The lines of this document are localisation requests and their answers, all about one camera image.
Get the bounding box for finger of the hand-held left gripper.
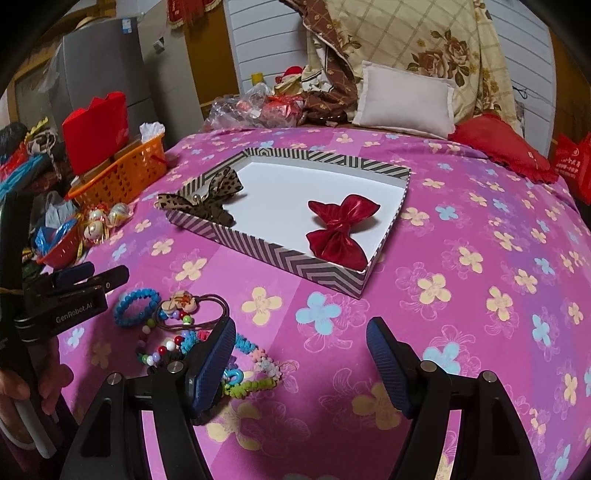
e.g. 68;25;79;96
69;265;131;301
48;262;95;289

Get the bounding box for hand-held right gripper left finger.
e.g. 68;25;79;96
58;316;237;480

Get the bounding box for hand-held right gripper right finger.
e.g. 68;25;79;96
366;316;543;480

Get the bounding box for colourful hair tie bundle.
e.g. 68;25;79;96
182;329;260;358

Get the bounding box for green coil hair tie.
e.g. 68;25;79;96
223;377;279;400

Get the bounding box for blue bead bracelet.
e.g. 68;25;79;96
113;288;160;328

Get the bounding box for translucent colourful bead bracelet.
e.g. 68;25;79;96
252;350;283;380

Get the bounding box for multicolour bead bracelet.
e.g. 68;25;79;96
136;311;195;367

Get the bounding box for brown hair tie with charm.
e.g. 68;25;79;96
154;291;232;333

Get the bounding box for red satin hair bow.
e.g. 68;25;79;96
305;194;382;267

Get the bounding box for leopard print hair bow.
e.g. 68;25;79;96
157;167;245;228

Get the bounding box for striped shallow box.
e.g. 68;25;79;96
165;148;413;297

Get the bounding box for person's left hand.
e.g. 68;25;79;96
0;357;63;428

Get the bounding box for red plastic bowl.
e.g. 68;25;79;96
36;219;86;268

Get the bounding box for blue foil wrappers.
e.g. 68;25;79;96
31;220;79;254

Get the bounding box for white plastic bag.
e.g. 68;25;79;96
44;191;79;227

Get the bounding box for orange plastic basket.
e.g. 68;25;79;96
67;134;168;206

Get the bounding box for pink floral bedsheet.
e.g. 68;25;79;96
55;127;591;480

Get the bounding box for blue plastic item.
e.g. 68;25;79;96
0;154;51;195

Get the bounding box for brown cardboard box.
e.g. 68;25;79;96
111;134;153;161

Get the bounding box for red gift box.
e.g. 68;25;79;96
61;91;130;176

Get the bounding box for grey refrigerator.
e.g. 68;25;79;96
48;16;185;153

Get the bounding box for clear plastic bag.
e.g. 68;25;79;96
203;85;305;132

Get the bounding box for wooden door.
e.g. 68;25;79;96
185;0;241;100

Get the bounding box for red ruffled cushion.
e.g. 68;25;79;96
450;114;559;184

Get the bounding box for brown patterned blanket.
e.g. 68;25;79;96
295;88;365;126

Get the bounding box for white small pillow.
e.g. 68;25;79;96
353;60;455;138

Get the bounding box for plush toy with red hat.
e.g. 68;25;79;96
276;66;306;94

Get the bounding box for red shopping bag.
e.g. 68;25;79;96
551;134;591;206

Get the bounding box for red tasselled hanging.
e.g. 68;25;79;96
166;0;227;28

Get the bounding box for cream floral quilt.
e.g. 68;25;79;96
286;0;525;125

